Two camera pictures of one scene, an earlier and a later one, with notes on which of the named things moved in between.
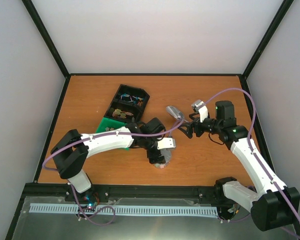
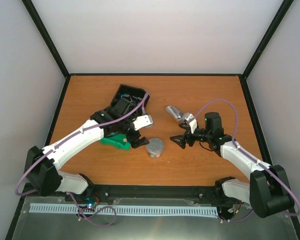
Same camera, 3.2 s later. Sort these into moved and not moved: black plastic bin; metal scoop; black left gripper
Moved: black left gripper
Not moved: metal scoop; black plastic bin
